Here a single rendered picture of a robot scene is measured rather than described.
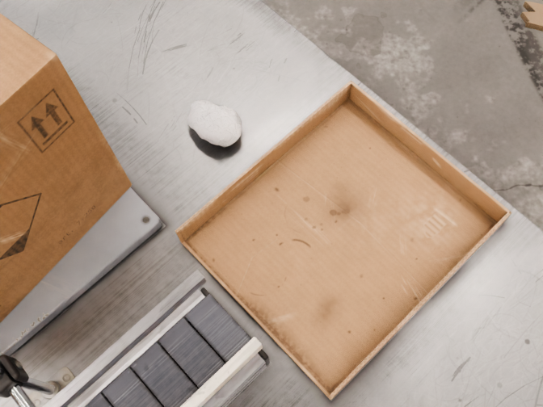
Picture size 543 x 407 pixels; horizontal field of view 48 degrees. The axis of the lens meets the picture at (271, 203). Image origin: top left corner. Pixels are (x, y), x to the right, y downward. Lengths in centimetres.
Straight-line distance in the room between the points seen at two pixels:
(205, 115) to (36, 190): 26
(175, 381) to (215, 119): 33
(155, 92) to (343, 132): 26
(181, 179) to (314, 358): 28
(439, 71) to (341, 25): 33
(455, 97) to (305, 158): 114
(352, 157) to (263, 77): 17
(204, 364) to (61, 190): 24
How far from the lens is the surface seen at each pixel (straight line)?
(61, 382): 76
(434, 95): 188
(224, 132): 79
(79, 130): 65
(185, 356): 68
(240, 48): 90
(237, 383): 68
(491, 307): 77
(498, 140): 185
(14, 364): 65
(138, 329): 61
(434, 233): 78
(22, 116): 58
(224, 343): 68
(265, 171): 79
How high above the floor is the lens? 155
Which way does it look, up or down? 67 degrees down
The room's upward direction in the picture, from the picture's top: 5 degrees counter-clockwise
